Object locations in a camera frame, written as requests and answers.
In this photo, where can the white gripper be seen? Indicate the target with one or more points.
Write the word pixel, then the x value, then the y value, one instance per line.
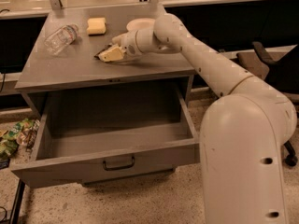
pixel 128 43

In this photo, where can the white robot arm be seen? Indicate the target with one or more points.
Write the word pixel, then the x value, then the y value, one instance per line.
pixel 241 133

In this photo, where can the grey drawer cabinet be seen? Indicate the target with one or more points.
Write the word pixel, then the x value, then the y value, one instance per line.
pixel 76 67

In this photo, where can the open grey top drawer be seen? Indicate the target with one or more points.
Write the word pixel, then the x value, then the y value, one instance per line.
pixel 79 129

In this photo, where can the yellow sponge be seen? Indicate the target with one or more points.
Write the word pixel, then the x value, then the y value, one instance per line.
pixel 96 26

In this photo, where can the white bowl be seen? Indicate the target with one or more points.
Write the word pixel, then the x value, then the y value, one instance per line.
pixel 140 24

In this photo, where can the clear plastic water bottle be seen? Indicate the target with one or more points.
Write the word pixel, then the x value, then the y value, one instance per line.
pixel 60 39

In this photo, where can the green snack bag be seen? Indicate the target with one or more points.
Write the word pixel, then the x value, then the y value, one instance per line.
pixel 22 134

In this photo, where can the black office chair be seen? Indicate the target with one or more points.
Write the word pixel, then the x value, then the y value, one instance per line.
pixel 278 69

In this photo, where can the black table leg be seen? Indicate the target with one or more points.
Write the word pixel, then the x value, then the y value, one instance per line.
pixel 14 216

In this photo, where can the black drawer handle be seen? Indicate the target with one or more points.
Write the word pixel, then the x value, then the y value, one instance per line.
pixel 119 166

